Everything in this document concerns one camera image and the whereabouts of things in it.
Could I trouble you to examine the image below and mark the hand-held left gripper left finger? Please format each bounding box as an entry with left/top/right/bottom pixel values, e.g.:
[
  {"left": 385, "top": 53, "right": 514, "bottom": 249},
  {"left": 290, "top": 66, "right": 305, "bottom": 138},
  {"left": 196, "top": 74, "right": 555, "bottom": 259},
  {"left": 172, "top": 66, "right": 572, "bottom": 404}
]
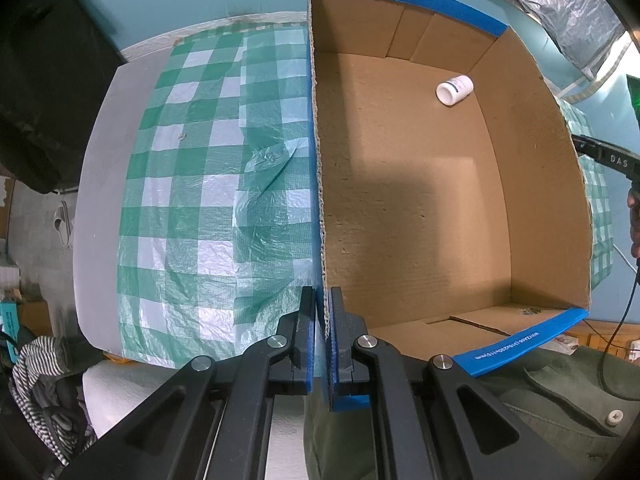
[{"left": 60, "top": 286, "right": 318, "bottom": 480}]

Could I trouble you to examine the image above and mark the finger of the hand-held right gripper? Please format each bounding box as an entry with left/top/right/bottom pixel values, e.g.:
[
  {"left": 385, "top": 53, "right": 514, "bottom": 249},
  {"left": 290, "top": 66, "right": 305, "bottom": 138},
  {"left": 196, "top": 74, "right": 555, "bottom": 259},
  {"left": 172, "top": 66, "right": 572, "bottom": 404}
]
[{"left": 571, "top": 133, "right": 605, "bottom": 162}]

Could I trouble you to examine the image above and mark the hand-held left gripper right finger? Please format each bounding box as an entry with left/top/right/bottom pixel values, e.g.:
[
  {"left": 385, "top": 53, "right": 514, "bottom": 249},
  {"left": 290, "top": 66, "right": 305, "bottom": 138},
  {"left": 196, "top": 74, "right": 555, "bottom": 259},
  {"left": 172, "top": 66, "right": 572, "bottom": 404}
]
[{"left": 328, "top": 287, "right": 582, "bottom": 480}]

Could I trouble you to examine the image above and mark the blue-sided cardboard box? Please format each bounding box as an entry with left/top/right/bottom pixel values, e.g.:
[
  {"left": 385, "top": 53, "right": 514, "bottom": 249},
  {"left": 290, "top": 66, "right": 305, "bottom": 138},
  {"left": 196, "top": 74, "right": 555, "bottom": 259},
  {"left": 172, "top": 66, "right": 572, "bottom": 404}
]
[{"left": 305, "top": 0, "right": 593, "bottom": 413}]

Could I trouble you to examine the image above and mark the person's right hand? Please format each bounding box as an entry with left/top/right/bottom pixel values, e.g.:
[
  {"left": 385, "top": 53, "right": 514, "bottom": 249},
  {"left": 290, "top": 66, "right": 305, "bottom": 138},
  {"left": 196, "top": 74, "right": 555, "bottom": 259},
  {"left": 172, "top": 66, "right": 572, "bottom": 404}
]
[{"left": 626, "top": 183, "right": 640, "bottom": 261}]

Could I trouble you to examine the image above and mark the small white pill bottle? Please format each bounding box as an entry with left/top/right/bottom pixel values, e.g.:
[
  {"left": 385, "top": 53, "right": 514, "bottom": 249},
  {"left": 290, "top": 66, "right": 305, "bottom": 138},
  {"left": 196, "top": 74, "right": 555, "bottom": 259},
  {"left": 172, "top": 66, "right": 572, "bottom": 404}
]
[{"left": 436, "top": 74, "right": 474, "bottom": 108}]

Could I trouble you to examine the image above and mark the silver plastic tarp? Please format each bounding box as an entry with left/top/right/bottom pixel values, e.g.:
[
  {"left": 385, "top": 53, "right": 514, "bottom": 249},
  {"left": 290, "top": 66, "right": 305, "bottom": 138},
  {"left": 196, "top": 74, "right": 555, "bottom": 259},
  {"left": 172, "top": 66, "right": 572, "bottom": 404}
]
[{"left": 415, "top": 0, "right": 632, "bottom": 97}]

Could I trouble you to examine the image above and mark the white foam block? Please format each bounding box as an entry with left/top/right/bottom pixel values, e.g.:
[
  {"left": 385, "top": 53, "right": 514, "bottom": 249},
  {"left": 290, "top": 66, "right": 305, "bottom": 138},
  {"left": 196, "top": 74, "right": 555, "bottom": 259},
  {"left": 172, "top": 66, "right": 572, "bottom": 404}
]
[{"left": 81, "top": 354, "right": 311, "bottom": 480}]

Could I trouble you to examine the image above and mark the green checkered plastic tablecloth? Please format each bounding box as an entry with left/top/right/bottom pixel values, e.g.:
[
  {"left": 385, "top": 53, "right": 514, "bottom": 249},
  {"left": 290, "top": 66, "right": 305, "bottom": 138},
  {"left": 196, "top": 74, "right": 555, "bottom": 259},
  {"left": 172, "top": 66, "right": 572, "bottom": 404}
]
[{"left": 116, "top": 22, "right": 615, "bottom": 362}]

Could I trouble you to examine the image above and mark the green jacket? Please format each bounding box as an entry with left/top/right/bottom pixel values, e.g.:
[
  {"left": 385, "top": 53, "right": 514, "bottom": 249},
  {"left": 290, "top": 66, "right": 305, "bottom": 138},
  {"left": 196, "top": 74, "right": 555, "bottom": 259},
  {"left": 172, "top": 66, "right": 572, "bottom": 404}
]
[{"left": 303, "top": 344, "right": 640, "bottom": 480}]

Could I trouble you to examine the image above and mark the striped cloth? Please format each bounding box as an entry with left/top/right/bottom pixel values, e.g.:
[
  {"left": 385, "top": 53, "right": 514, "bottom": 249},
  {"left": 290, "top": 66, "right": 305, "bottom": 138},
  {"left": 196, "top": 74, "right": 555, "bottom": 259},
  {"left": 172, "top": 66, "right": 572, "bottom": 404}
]
[{"left": 10, "top": 336, "right": 97, "bottom": 467}]

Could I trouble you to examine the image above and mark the white slipper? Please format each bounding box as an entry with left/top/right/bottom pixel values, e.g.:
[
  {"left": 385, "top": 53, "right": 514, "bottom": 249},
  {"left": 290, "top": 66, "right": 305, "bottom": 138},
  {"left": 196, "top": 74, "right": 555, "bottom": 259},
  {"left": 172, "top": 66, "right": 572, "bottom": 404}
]
[{"left": 52, "top": 199, "right": 77, "bottom": 249}]

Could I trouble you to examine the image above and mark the teal box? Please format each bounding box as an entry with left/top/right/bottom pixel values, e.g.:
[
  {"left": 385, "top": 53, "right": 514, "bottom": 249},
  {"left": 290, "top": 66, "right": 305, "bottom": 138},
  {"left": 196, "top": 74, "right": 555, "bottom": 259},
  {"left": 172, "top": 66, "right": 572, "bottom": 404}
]
[{"left": 0, "top": 302, "right": 22, "bottom": 362}]

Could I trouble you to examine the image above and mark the dark furniture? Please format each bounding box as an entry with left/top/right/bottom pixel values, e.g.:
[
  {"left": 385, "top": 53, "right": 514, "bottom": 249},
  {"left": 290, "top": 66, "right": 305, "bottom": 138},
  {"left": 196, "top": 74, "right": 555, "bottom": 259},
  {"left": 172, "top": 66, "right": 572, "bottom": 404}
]
[{"left": 0, "top": 0, "right": 132, "bottom": 196}]

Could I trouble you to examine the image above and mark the black cable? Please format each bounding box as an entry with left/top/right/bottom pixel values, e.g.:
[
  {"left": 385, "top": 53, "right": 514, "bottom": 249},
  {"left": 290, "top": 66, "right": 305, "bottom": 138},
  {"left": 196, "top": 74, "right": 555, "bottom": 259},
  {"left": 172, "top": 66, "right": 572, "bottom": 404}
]
[{"left": 597, "top": 257, "right": 640, "bottom": 403}]

